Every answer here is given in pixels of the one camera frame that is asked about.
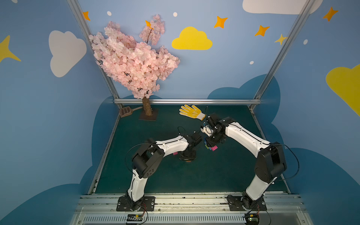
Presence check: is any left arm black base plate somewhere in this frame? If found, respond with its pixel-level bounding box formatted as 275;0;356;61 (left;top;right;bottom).
116;196;156;212

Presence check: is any brown plastic slotted scoop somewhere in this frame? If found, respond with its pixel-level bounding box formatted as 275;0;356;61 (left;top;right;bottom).
120;106;143;118

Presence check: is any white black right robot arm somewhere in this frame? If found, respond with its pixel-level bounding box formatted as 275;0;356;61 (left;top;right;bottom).
202;113;287;202

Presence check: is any aluminium corner post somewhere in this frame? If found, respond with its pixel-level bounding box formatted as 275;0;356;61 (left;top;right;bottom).
66;0;123;110
253;0;316;105

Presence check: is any horizontal aluminium back rail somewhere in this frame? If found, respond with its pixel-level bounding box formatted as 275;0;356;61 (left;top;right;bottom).
113;98;262;106

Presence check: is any dark metal tree base plate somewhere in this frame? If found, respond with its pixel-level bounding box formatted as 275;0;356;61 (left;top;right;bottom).
139;108;158;122

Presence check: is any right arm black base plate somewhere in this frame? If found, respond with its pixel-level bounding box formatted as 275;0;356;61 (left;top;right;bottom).
226;195;267;212

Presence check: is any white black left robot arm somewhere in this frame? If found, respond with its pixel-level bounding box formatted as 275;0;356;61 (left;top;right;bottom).
126;133;202;205

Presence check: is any front aluminium rail frame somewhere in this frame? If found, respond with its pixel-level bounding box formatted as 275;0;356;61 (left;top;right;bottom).
70;192;313;225

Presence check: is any controller board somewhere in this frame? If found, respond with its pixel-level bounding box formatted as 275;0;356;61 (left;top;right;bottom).
244;214;260;225
126;214;144;224

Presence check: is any left controller board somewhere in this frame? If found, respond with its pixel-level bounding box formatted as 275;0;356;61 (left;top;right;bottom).
126;214;144;224

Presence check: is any right aluminium corner post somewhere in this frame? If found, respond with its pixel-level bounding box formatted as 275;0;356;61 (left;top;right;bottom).
253;0;316;105

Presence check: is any right controller board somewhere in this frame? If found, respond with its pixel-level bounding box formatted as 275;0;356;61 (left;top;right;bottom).
244;214;260;225

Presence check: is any left aluminium corner post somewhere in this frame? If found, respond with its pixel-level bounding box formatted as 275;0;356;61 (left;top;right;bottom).
66;0;123;110

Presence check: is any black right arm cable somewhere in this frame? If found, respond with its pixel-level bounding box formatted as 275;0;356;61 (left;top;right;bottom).
277;144;300;182

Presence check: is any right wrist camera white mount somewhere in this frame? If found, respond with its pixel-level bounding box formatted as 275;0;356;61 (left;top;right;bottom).
200;125;213;137

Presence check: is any brown tree trunk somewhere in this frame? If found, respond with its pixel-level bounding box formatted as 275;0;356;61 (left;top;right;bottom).
142;97;152;116

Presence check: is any pink blossom tree crown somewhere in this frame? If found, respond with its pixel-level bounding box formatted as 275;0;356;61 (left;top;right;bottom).
89;14;180;99

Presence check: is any yellow white work glove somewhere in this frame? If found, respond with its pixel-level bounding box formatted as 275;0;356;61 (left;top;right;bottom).
179;105;206;121

